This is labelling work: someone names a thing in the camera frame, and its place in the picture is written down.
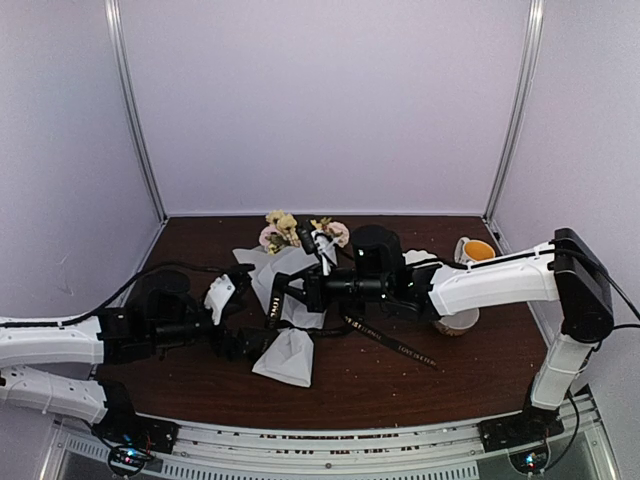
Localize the white wrapping paper sheet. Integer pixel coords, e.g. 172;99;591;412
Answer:
232;247;325;388

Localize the patterned mug yellow inside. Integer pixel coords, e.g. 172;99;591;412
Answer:
453;237;496;264

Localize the scalloped white dish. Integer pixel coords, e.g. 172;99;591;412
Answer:
403;249;436;265

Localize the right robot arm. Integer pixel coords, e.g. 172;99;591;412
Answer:
267;223;619;442

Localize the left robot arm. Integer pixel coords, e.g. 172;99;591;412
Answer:
1;264;255;444

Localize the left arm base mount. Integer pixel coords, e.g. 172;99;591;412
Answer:
87;405;179;478

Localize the round white bowl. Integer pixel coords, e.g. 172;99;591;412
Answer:
433;308;480;337

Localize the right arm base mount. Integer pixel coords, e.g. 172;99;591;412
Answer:
478;406;564;476

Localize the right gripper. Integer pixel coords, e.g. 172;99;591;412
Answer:
278;261;390;313

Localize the right aluminium frame post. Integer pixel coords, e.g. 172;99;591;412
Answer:
483;0;546;224

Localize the left aluminium frame post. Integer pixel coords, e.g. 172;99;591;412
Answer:
104;0;168;223

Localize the black lanyard strap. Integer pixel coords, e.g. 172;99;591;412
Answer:
237;269;440;372

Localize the front aluminium rail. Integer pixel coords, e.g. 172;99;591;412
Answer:
42;384;614;480

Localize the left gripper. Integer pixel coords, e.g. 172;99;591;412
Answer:
150;305;270;362

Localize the aluminium frame post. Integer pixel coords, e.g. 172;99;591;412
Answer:
104;0;168;223
483;0;546;224

